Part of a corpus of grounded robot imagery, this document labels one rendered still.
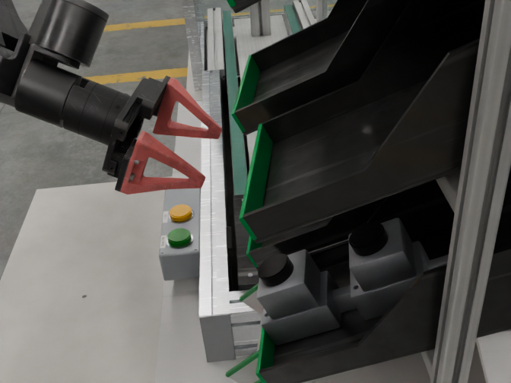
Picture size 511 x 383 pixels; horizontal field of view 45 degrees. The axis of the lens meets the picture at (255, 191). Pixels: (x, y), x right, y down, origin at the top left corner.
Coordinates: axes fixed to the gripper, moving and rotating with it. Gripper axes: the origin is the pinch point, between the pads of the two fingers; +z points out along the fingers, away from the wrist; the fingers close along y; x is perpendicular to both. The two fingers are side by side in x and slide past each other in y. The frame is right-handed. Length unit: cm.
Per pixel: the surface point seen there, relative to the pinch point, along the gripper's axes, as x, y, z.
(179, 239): 33.5, 22.3, 1.6
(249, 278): 28.2, 13.8, 13.4
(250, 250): 4.4, -7.0, 7.8
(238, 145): 34, 57, 7
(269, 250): 3.0, -7.6, 9.4
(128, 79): 171, 297, -60
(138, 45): 175, 355, -69
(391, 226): -9.8, -14.5, 15.8
